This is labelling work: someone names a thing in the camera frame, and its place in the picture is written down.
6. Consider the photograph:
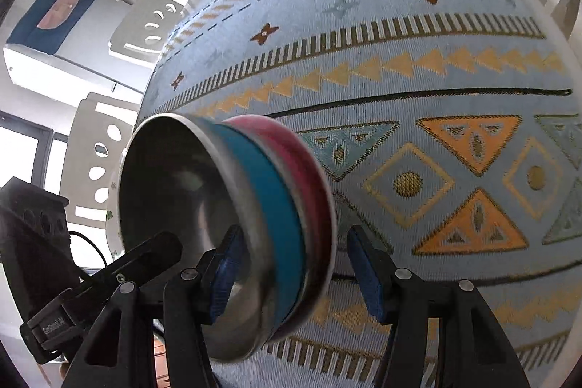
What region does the patterned blue table mat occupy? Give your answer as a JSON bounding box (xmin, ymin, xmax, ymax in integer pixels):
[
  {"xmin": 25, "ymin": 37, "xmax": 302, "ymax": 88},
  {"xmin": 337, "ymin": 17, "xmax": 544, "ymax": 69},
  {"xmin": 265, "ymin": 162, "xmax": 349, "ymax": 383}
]
[{"xmin": 139, "ymin": 0, "xmax": 581, "ymax": 387}]

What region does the white chair far left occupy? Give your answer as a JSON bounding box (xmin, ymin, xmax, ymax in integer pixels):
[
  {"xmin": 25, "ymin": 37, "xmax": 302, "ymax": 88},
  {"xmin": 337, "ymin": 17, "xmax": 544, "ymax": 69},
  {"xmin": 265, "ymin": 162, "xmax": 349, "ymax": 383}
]
[{"xmin": 108, "ymin": 0, "xmax": 188, "ymax": 67}]

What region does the white chair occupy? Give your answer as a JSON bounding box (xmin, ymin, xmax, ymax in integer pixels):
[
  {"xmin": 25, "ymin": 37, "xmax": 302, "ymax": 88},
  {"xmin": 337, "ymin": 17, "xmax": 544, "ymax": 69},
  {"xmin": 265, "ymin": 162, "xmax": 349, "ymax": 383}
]
[
  {"xmin": 108, "ymin": 0, "xmax": 188, "ymax": 67},
  {"xmin": 60, "ymin": 92, "xmax": 138, "ymax": 228}
]

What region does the black cable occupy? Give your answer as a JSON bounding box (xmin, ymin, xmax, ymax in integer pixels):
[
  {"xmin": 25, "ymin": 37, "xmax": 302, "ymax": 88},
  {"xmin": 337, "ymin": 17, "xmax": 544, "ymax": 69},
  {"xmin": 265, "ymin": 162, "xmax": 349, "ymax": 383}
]
[{"xmin": 67, "ymin": 230, "xmax": 111, "ymax": 271}]

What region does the magenta steel bowl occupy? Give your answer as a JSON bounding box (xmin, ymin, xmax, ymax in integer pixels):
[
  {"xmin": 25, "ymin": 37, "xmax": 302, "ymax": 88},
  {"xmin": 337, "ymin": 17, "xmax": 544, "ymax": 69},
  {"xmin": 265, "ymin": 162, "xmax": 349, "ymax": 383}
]
[{"xmin": 225, "ymin": 114, "xmax": 337, "ymax": 341}]

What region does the blue wall hanging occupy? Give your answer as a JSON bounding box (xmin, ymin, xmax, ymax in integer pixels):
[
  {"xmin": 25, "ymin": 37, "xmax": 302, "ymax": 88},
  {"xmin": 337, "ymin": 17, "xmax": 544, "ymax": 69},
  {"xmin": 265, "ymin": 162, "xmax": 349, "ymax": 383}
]
[{"xmin": 7, "ymin": 0, "xmax": 95, "ymax": 55}]

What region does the blue steel bowl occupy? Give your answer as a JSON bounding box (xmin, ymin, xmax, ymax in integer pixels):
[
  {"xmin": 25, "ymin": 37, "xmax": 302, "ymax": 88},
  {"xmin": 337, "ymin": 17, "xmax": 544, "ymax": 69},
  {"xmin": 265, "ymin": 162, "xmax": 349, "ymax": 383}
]
[{"xmin": 118, "ymin": 113, "xmax": 306, "ymax": 363}]

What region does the white chair near left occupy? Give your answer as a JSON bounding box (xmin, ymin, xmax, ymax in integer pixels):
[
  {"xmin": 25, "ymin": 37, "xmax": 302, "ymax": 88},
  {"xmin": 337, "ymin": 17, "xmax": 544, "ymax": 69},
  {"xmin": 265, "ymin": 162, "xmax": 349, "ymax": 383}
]
[{"xmin": 60, "ymin": 92, "xmax": 138, "ymax": 228}]

